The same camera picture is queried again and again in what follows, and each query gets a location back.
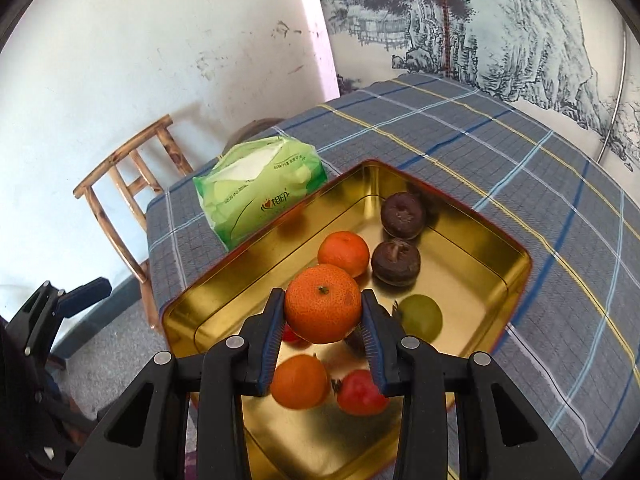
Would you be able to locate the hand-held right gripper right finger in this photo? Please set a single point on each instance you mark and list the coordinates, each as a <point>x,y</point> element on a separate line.
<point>372,345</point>

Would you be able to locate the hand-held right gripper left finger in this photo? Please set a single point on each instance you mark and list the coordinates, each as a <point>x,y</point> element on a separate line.
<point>272,335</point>

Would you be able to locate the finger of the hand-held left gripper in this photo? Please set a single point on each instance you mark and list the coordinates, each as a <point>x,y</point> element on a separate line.
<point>37,310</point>
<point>85,292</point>

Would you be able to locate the small red tomato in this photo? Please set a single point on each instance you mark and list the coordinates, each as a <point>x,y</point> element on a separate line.
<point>292,336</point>

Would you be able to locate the dark brown mangosteen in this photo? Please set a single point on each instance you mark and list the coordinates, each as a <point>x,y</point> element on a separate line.
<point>402,215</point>
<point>352,341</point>
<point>396,262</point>

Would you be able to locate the large red tomato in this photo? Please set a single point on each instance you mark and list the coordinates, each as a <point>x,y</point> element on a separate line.
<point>361,392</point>

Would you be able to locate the orange tangerine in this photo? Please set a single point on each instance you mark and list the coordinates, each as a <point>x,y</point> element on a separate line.
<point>343,253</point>
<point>299,381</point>
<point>322,305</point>

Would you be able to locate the green round fruit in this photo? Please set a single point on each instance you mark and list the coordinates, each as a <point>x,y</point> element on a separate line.
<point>422,316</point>

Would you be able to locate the red and gold tin box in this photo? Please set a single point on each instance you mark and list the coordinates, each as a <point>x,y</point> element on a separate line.
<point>475,260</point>

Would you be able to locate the wooden chair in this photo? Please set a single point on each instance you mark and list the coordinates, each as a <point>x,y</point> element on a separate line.
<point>125,152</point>

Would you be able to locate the green tissue pack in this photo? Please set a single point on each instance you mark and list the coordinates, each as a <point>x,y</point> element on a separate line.
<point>255,190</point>

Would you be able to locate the brown round stool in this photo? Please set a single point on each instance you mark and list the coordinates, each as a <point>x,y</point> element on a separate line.
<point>250,130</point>

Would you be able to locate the landscape painted wall panels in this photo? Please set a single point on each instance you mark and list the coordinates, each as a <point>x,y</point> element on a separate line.
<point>500,20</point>

